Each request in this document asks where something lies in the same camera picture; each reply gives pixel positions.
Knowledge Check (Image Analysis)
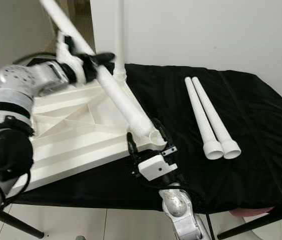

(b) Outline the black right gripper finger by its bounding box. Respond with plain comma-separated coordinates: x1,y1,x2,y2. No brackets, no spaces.
127,131,142,168
153,119,174,152

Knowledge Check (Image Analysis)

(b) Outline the white plastic children table top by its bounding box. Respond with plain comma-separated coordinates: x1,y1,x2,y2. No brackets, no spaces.
0,75,167,198

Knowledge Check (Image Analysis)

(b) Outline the pink cloth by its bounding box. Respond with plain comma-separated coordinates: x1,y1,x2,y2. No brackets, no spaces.
231,206,274,218

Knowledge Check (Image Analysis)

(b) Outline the black metal table leg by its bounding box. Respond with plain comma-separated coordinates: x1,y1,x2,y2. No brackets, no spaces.
0,210,46,240
217,212,282,240

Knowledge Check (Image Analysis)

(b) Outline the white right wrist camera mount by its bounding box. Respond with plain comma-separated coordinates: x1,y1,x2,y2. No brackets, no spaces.
138,154,176,182

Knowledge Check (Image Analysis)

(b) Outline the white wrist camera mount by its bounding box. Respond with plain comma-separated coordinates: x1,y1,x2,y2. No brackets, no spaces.
56,35,94,86
138,154,176,182

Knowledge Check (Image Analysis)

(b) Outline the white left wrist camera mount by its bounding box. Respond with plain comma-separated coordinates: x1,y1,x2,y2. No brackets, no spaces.
56,35,94,86

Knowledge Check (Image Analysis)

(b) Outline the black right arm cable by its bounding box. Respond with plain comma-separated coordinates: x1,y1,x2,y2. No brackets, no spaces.
178,182,214,240

